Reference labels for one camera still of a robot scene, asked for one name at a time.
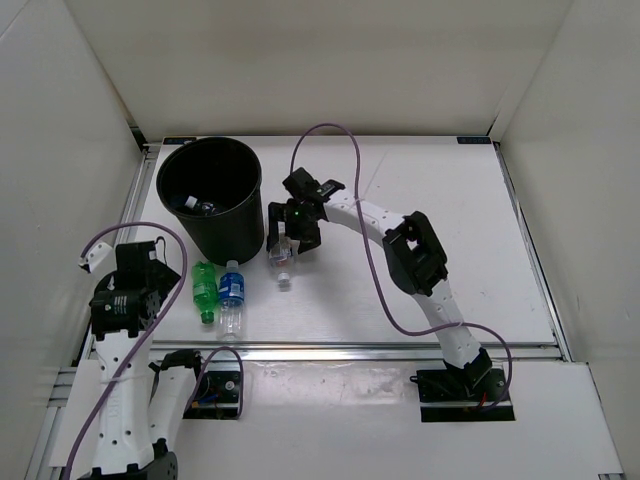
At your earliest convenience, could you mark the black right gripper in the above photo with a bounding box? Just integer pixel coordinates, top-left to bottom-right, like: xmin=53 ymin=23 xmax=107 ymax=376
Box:
xmin=267 ymin=202 xmax=322 ymax=254

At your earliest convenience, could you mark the clear bottle orange blue label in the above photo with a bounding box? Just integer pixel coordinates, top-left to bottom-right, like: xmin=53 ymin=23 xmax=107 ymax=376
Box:
xmin=268 ymin=234 xmax=297 ymax=291

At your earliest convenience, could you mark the green plastic bottle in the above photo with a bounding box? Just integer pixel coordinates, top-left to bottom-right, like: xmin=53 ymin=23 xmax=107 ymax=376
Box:
xmin=191 ymin=261 xmax=218 ymax=325

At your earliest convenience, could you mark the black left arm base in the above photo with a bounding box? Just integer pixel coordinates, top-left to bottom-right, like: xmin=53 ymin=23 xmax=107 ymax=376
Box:
xmin=183 ymin=346 xmax=245 ymax=421

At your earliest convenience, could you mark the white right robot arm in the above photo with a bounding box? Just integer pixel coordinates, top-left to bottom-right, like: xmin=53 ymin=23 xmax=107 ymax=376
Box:
xmin=267 ymin=168 xmax=492 ymax=400

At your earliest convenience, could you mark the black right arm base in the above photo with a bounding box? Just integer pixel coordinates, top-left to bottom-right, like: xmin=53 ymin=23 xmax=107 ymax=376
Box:
xmin=409 ymin=368 xmax=516 ymax=423

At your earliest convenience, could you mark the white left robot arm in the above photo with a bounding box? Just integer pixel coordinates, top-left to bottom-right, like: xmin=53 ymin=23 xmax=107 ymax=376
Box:
xmin=63 ymin=221 xmax=244 ymax=479

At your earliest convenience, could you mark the black plastic bin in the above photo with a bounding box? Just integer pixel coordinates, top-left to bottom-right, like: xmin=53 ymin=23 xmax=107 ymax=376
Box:
xmin=156 ymin=137 xmax=264 ymax=265

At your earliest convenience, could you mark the dark bottle inside bin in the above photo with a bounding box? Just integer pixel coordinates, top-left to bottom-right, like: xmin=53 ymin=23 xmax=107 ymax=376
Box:
xmin=169 ymin=195 xmax=227 ymax=217

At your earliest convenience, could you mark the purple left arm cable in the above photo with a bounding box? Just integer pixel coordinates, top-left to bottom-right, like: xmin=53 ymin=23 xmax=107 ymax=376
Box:
xmin=60 ymin=223 xmax=246 ymax=480

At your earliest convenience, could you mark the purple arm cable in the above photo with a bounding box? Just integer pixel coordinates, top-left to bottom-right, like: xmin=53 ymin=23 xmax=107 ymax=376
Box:
xmin=60 ymin=223 xmax=246 ymax=480
xmin=290 ymin=122 xmax=513 ymax=414

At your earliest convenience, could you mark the aluminium table edge rail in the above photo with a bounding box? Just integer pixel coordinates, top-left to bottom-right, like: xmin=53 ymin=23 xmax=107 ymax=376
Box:
xmin=149 ymin=341 xmax=567 ymax=362

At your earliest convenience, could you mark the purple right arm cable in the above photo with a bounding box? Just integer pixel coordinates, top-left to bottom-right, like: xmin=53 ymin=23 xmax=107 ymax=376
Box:
xmin=290 ymin=122 xmax=513 ymax=414

